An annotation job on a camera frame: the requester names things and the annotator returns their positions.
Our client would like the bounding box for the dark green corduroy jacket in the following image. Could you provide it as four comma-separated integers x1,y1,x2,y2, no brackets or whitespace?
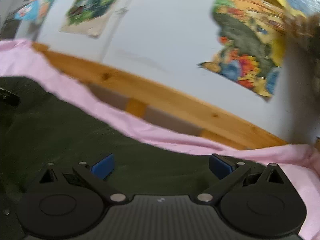
1,77,217,239

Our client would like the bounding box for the clear bag of clothes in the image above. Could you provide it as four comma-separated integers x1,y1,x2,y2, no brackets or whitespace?
284,0,319,103

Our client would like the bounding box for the pink bed sheet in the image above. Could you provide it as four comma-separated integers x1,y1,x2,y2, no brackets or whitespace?
1,40,319,239

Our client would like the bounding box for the orange haired girl small poster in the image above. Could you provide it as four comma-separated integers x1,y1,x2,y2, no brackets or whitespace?
14,0,55,24

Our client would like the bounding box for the blond anime boy poster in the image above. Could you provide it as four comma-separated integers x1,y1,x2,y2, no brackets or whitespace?
61,0,117,37

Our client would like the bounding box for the colourful landscape poster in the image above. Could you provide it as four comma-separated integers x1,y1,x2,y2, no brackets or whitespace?
199,0,285,100

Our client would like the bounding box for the wooden bed frame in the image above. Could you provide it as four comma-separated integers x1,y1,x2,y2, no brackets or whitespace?
31,42,320,151

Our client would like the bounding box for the grey wall cabinet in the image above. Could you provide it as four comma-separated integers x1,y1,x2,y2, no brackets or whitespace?
0,12,21,40

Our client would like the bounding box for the white wall pipe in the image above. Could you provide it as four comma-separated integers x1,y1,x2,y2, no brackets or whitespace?
98,0,131,63

